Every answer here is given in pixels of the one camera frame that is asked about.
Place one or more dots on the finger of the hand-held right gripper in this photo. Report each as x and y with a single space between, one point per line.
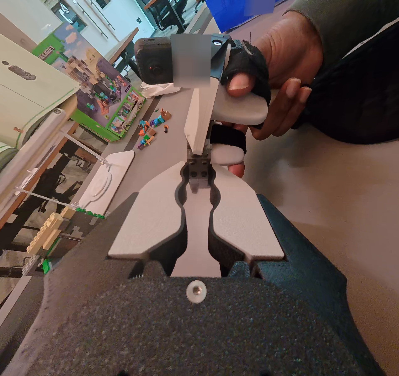
198 120

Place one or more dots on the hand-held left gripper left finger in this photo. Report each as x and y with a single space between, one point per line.
146 223

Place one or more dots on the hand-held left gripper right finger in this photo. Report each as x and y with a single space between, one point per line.
246 223

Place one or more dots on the grey brick assembly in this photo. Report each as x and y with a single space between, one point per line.
198 173

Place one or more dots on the grey desk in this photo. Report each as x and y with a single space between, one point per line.
311 195

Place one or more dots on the person's right hand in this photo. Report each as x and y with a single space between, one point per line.
293 51

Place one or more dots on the white crumpled paper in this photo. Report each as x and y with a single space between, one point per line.
156 89

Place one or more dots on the purple headed blue toy figure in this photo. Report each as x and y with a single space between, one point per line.
157 121

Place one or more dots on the black office chair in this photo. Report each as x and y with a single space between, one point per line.
174 11

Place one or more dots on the tan toy sword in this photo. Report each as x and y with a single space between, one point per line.
149 140

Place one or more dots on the orange blue toy figure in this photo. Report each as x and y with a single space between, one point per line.
143 128

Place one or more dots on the purple blue green toy figure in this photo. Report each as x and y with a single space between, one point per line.
142 143

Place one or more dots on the white book stand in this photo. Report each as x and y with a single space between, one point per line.
109 170

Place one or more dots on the green toy set box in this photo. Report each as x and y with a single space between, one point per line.
93 86

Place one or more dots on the blue plastic storage bin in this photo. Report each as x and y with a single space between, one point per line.
227 5

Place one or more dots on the toy brick building model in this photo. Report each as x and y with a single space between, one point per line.
50 229

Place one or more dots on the long wooden table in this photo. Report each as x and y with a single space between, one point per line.
37 164

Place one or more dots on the instruction booklet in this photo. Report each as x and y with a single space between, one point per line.
28 86

